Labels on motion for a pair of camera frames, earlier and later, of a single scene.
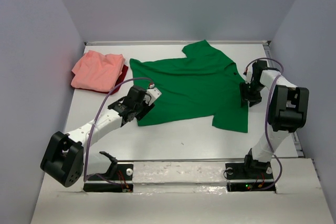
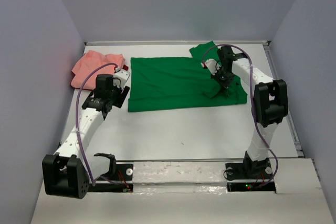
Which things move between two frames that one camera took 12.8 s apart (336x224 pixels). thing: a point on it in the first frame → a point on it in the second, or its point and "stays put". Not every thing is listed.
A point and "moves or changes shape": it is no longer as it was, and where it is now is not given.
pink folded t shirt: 97,72 stays put
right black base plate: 241,178 stays put
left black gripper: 146,109 → 124,91
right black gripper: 244,95 → 224,85
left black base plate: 119,179 stays put
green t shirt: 202,87 moves or changes shape
